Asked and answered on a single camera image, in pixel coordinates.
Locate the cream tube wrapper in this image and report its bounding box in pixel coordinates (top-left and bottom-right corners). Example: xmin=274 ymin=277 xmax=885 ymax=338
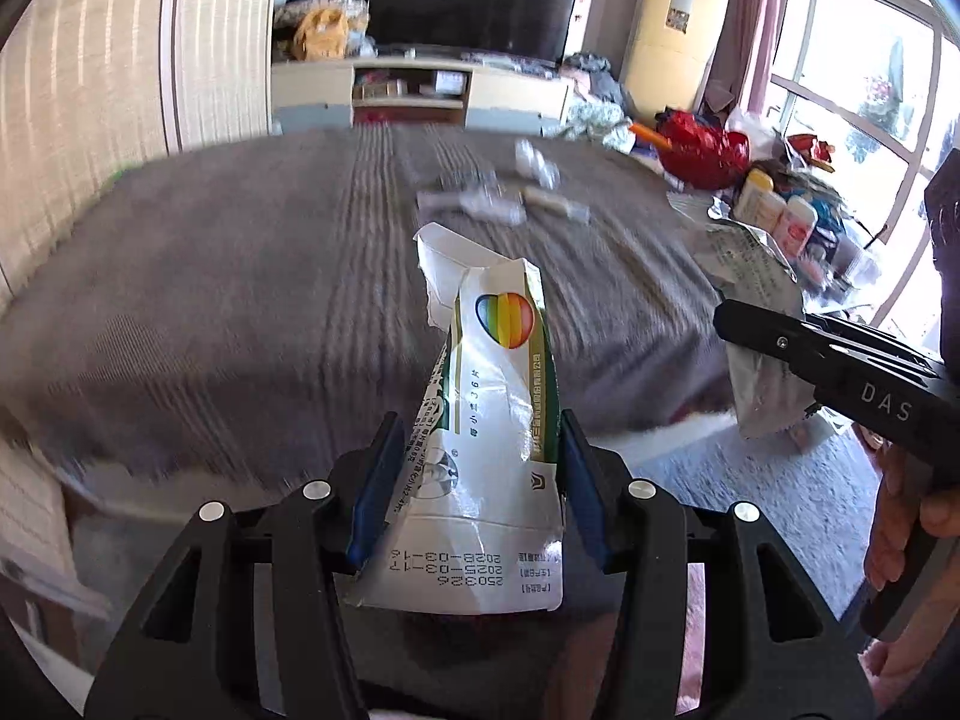
xmin=523 ymin=185 xmax=590 ymax=224

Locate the yellow brown bag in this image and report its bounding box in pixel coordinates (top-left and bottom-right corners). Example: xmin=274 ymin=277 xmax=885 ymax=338
xmin=291 ymin=7 xmax=350 ymax=62

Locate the cream tall cabinet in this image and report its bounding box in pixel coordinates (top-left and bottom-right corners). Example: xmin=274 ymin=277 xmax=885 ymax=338
xmin=622 ymin=0 xmax=729 ymax=127

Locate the black television screen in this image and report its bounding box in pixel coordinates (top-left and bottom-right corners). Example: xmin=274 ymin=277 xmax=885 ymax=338
xmin=368 ymin=0 xmax=574 ymax=64

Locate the person's right hand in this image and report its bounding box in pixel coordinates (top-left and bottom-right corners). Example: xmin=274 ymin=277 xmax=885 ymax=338
xmin=864 ymin=444 xmax=958 ymax=590

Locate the yellow cap lotion bottle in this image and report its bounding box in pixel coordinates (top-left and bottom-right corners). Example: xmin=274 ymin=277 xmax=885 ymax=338
xmin=732 ymin=167 xmax=773 ymax=224

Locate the green white paper carton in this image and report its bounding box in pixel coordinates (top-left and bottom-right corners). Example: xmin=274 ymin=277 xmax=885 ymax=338
xmin=347 ymin=223 xmax=565 ymax=616

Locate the dotted white plastic wrapper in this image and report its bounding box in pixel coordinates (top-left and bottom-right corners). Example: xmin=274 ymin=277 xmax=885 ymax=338
xmin=416 ymin=188 xmax=527 ymax=226

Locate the pink curtain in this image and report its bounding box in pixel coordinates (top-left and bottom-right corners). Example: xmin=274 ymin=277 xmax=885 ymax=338
xmin=704 ymin=0 xmax=782 ymax=119

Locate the woven rattan screen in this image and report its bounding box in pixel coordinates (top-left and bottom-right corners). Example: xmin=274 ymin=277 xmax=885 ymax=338
xmin=2 ymin=0 xmax=274 ymax=301

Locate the white bubble plastic piece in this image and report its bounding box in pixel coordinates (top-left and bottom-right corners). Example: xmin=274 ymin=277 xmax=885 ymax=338
xmin=514 ymin=138 xmax=560 ymax=190

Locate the grey plaid table cloth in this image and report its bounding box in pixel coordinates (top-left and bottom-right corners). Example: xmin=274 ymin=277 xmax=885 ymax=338
xmin=2 ymin=125 xmax=732 ymax=491

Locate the white pink bottle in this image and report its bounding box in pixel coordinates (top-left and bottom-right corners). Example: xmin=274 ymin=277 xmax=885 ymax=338
xmin=773 ymin=195 xmax=818 ymax=260

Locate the cream tv cabinet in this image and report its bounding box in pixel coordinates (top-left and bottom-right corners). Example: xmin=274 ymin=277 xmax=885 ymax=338
xmin=270 ymin=57 xmax=574 ymax=137

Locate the orange foam stick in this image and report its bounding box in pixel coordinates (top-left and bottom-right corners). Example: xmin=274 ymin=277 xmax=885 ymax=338
xmin=628 ymin=122 xmax=672 ymax=151

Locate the floral cloth pile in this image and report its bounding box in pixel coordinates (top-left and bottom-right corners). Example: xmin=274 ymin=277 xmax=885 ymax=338
xmin=556 ymin=96 xmax=636 ymax=154

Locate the red plastic basket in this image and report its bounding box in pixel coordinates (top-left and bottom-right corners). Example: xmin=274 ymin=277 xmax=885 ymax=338
xmin=656 ymin=107 xmax=750 ymax=192

